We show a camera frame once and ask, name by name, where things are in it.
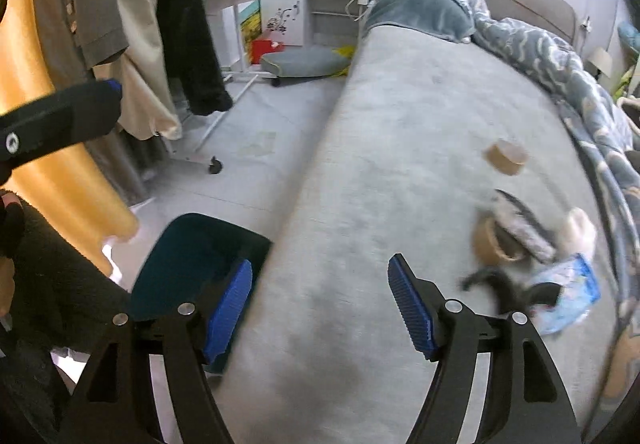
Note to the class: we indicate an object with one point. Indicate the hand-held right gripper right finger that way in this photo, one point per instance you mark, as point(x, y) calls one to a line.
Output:
point(410, 309)

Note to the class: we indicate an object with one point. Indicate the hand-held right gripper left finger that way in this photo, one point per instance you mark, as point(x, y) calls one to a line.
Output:
point(230, 309)

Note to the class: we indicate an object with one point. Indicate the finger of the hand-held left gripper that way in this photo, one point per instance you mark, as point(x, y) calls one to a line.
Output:
point(65, 116)

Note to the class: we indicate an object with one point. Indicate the dark blue trash bin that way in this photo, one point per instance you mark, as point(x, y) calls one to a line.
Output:
point(190, 259)

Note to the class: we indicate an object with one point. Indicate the person's left forearm dark sleeve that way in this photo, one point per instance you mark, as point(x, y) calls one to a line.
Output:
point(60, 284)

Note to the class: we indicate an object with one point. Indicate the person's left hand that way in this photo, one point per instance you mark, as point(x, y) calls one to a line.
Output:
point(10, 224)

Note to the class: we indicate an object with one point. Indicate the brown tape roll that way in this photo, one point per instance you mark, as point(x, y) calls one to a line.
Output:
point(506, 156)
point(487, 239)

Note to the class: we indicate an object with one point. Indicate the grey bed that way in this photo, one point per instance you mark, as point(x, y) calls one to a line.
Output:
point(400, 174)

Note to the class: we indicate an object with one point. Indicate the black caster wheel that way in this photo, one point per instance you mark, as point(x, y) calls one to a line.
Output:
point(216, 165)

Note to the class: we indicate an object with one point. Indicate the black fuzzy garment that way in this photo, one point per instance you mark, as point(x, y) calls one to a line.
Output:
point(192, 34)

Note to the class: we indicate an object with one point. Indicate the blue and white packet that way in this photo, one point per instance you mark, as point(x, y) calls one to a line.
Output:
point(570, 296)

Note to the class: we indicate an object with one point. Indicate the white clothes rack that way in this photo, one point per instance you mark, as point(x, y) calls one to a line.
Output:
point(225, 94)

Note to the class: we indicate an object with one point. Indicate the beige plush item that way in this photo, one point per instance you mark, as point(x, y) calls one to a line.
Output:
point(580, 229)

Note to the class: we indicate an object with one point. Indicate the yellow green picture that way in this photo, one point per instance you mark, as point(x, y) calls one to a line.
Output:
point(251, 26)

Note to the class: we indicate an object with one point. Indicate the red box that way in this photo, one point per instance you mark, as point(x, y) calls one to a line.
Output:
point(262, 50)

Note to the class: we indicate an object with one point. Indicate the person's dark clothing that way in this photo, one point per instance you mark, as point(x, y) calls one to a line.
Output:
point(25, 389)

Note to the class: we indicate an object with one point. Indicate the grey cushion stool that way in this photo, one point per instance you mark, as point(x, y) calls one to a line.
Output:
point(300, 61)

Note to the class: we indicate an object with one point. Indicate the yellow bag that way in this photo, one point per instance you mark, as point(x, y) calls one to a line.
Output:
point(345, 55)

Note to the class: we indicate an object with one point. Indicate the blue patterned blanket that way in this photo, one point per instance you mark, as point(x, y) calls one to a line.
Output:
point(560, 59)

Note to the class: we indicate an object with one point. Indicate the grey-blue plush pillow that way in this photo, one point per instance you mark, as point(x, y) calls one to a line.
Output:
point(420, 11)

